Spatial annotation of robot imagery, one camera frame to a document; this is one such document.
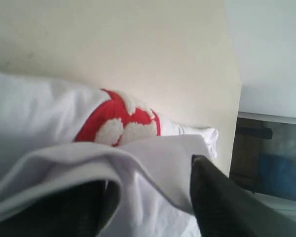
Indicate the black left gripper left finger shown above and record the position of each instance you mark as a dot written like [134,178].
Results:
[81,211]

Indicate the white t-shirt red lettering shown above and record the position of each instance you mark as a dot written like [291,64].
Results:
[55,135]

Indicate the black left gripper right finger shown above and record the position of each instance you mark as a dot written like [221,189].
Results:
[223,209]

